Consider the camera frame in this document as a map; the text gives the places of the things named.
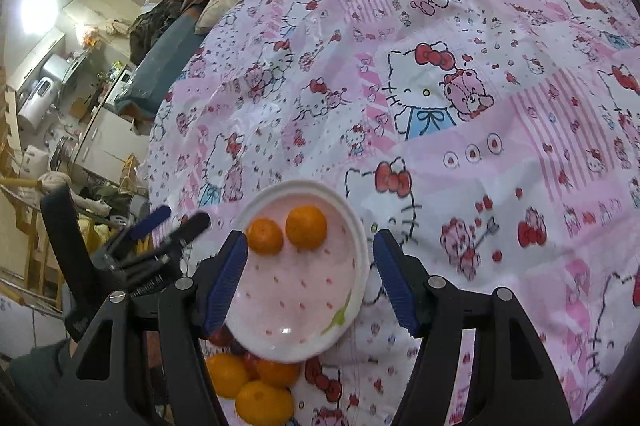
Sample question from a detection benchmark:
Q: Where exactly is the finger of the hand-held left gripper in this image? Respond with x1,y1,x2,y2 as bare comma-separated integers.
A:
122,212,211,267
102,206,172,259

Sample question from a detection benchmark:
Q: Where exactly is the white microwave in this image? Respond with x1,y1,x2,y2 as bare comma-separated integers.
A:
106,69,137,104

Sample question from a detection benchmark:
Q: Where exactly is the white cabinet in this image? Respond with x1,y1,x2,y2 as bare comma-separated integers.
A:
75,109,148,179

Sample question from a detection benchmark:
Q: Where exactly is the pile of dark clothes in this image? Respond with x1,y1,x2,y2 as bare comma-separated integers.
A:
129,0,261,57

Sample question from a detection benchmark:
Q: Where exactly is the white strawberry print plate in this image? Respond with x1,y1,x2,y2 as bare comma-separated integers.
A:
222,179,372,363

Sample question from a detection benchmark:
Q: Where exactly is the small orange mandarin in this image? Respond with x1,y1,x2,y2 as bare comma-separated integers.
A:
285,205,328,251
256,356,302,388
246,218,285,255

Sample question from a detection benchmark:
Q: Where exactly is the red cherry tomato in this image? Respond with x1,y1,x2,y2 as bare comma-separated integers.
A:
207,326,235,348

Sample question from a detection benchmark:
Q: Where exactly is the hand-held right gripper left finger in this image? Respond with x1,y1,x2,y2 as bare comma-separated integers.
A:
75,230,249,426

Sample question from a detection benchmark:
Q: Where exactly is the white washing machine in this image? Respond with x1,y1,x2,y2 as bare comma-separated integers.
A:
16,76,60,136

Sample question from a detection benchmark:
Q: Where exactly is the yellow wooden frame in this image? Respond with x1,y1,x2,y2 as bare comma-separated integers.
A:
0,89,68,307

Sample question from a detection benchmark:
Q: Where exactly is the large orange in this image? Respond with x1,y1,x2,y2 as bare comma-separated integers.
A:
206,352,252,399
235,380,295,425

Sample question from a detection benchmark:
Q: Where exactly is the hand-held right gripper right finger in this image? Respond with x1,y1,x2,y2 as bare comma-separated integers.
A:
372,229,573,426

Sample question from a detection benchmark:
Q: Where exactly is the pink cartoon printed blanket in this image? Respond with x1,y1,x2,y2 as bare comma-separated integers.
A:
145,0,640,426

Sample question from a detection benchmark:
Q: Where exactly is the person's left forearm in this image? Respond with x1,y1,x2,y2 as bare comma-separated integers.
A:
7,338,81,426

